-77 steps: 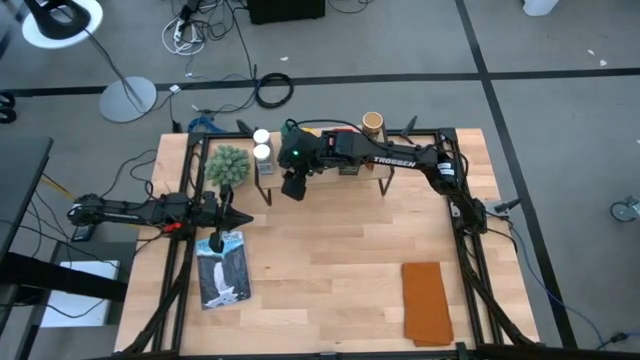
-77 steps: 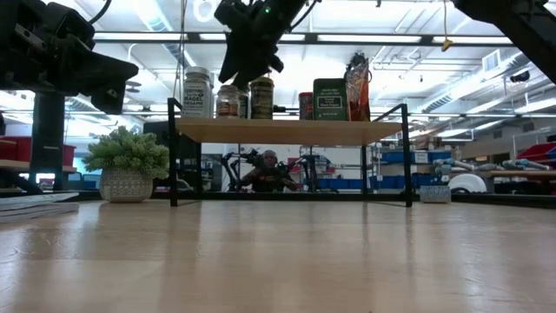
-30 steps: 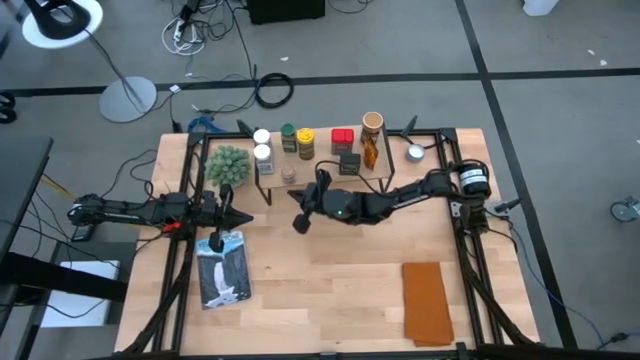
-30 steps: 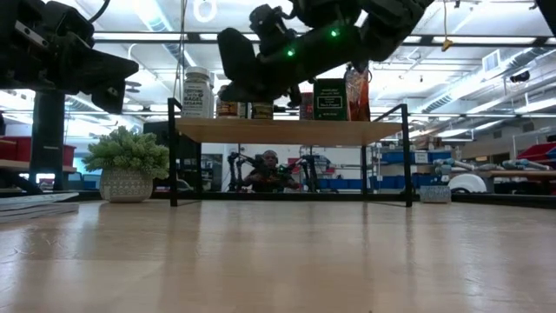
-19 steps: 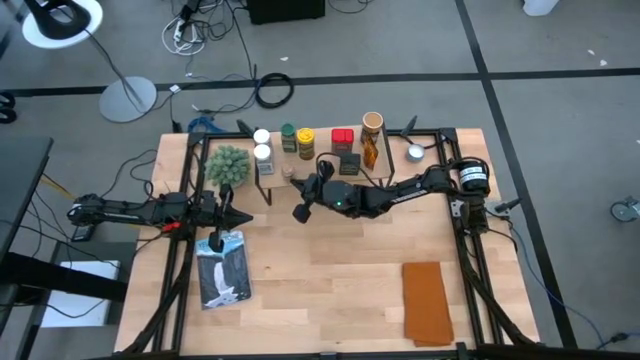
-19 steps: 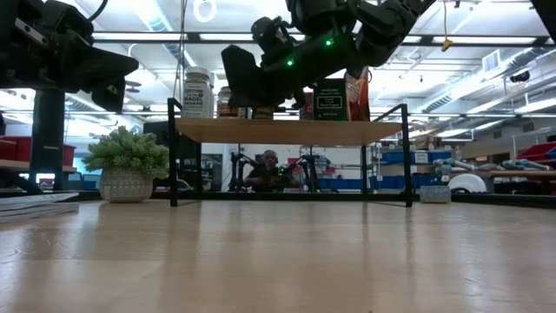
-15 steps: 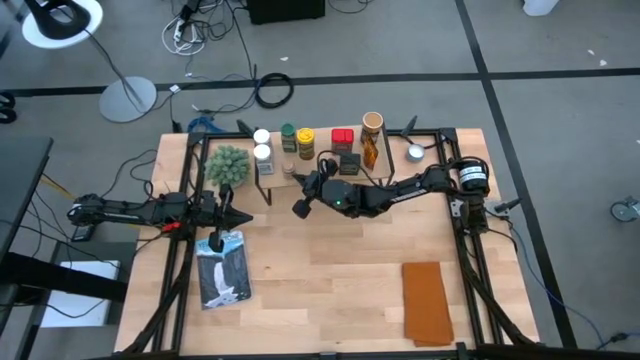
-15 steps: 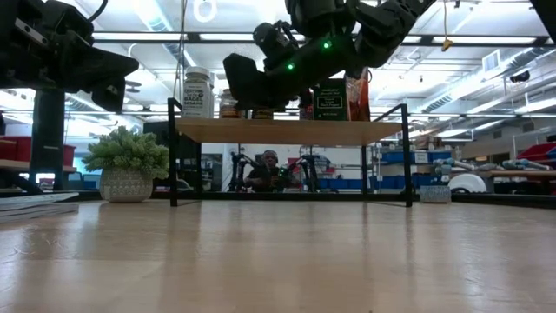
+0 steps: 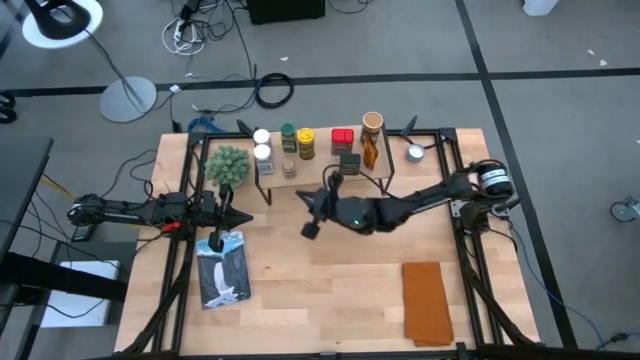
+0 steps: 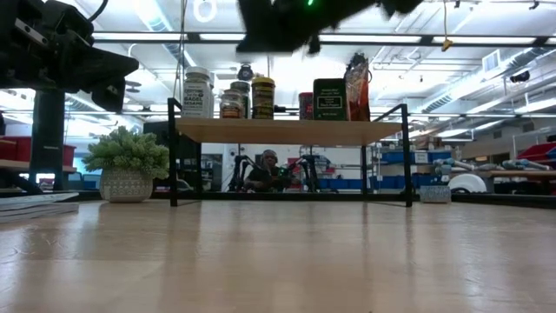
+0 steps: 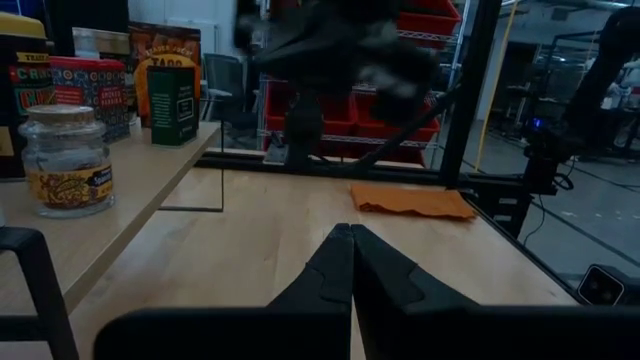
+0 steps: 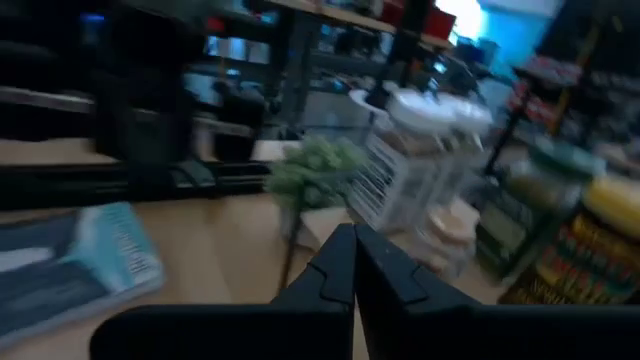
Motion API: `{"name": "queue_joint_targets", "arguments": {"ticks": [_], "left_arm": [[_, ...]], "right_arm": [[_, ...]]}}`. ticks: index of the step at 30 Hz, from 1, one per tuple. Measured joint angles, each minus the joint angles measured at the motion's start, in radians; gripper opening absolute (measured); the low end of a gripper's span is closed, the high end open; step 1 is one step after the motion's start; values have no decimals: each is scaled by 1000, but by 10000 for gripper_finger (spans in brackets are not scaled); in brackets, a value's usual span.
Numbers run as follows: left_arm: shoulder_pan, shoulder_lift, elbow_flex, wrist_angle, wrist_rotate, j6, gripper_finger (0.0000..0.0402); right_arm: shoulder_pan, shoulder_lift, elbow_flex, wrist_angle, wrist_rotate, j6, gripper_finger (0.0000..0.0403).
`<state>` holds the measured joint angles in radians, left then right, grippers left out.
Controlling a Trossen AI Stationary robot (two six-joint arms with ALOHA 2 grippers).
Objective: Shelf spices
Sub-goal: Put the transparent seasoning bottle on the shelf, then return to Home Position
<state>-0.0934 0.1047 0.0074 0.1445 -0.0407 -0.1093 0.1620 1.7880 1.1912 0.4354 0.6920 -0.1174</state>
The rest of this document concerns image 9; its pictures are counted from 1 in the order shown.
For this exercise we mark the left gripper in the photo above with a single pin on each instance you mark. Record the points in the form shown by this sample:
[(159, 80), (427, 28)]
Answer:
[(212, 212)]

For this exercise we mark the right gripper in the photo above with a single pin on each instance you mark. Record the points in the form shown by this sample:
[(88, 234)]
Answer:
[(345, 207)]

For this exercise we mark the small cork-stoppered glass jar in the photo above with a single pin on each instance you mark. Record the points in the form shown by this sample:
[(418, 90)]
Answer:
[(288, 168)]

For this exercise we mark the green black pepper tin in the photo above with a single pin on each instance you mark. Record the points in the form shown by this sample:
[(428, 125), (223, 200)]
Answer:
[(350, 164)]

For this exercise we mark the yellow-lid onion spice bottle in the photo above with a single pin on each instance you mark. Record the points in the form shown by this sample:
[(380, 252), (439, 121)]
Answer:
[(306, 143)]

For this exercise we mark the white-lid bagel seasoning jar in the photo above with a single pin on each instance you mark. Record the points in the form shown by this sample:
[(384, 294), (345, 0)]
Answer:
[(261, 137), (263, 159)]

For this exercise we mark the green-lid oregano glass jar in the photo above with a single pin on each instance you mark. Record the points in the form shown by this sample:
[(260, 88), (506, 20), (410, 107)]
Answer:
[(288, 137)]

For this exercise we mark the orange taco seasoning pouch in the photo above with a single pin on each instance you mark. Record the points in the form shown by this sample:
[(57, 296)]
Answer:
[(370, 152)]

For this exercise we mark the tan-lid seasoning jar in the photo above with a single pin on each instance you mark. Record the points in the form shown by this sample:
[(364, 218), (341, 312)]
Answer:
[(372, 125)]

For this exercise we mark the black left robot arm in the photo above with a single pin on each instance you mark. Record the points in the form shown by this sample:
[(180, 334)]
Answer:
[(130, 210)]

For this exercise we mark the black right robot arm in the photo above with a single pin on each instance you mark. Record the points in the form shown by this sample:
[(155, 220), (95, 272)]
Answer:
[(430, 197)]

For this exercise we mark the green plant in patterned pot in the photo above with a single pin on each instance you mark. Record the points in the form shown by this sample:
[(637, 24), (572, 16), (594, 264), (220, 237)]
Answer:
[(227, 167)]

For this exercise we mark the small patterned ceramic pot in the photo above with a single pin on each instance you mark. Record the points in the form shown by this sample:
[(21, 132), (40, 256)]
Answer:
[(415, 152)]

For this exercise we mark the black power adapter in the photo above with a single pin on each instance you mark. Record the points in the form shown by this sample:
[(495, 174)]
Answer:
[(84, 232)]

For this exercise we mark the orange folded cloth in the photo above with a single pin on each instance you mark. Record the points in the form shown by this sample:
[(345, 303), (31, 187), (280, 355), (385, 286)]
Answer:
[(425, 305)]

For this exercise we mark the grey floor lamp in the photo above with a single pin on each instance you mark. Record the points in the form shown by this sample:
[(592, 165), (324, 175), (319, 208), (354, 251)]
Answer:
[(127, 100)]

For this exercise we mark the white flat box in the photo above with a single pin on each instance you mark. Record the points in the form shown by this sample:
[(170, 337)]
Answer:
[(75, 300)]

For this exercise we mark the black floor box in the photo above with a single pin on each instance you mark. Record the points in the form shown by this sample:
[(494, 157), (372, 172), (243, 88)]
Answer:
[(285, 10)]

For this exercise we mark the white power strip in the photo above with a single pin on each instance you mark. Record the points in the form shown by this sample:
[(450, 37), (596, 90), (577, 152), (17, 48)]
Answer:
[(179, 31)]

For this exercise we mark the grey caster wheel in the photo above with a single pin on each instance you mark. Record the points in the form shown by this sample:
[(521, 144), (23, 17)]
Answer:
[(625, 209)]

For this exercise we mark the wooden shelf with black frame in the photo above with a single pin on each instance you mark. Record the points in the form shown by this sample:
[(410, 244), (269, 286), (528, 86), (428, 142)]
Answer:
[(320, 165)]

